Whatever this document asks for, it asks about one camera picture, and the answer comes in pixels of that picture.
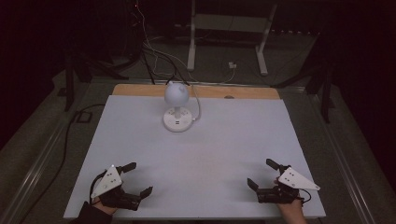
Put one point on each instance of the white plug adapter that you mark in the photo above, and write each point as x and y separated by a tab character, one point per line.
232	65

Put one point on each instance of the black tripod stand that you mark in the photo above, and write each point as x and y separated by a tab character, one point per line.
77	74
317	81

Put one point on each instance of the person's left hand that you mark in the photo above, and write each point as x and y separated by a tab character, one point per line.
104	207

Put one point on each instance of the white table mat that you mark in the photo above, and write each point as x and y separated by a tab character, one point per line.
193	161

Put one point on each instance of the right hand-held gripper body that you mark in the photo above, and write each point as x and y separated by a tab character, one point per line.
288	186

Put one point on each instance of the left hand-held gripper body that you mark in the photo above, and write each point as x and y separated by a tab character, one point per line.
109	183

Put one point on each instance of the white metal stand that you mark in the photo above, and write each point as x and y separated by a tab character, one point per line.
229	34

